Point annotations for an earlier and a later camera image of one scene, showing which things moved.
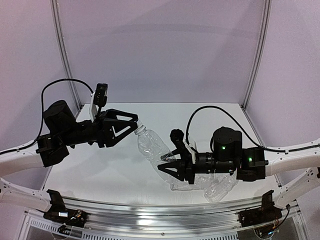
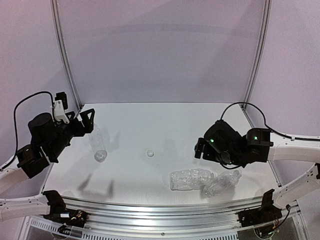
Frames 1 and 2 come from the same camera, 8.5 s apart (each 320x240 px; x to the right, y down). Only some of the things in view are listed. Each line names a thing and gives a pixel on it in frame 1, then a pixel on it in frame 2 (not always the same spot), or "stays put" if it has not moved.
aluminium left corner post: x=58 y=22 stays put
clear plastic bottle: x=153 y=146 to x=97 y=142
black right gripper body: x=189 y=166 to x=199 y=149
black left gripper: x=103 y=129 to x=78 y=125
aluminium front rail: x=165 y=219 stays put
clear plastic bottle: x=201 y=181 stays put
